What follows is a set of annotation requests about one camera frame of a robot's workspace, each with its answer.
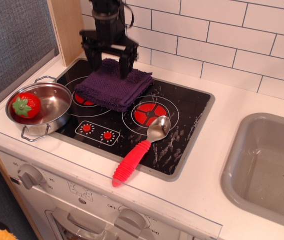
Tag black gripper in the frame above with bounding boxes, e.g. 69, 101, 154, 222
80, 12, 138, 79

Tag purple cloth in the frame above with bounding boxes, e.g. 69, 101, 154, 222
74, 58, 154, 113

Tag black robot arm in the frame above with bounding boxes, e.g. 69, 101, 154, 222
80, 0, 139, 79

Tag black toy stove top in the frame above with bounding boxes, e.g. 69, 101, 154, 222
51, 57, 216, 183

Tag wooden side panel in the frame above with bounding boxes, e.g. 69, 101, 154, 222
47, 0, 84, 67

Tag red toy strawberry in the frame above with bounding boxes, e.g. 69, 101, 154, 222
12, 92, 41, 119

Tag grey left oven knob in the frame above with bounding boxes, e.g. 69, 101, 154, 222
17, 164, 43, 190

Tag grey oven knob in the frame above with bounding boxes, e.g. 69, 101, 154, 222
114, 208, 146, 238
17, 164, 43, 190

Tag grey right oven knob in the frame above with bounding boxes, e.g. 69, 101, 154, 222
114, 208, 146, 238

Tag grey sink basin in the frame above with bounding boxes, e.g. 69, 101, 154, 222
221, 112, 284, 226

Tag orange object bottom left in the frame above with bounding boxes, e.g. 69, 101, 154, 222
0, 229, 17, 240

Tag spoon with red handle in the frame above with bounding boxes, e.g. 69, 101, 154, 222
112, 115, 171, 188

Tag steel pot with handles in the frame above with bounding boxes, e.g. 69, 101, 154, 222
6, 76, 72, 142

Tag grey oven door handle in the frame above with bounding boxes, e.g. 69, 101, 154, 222
52, 207, 119, 240

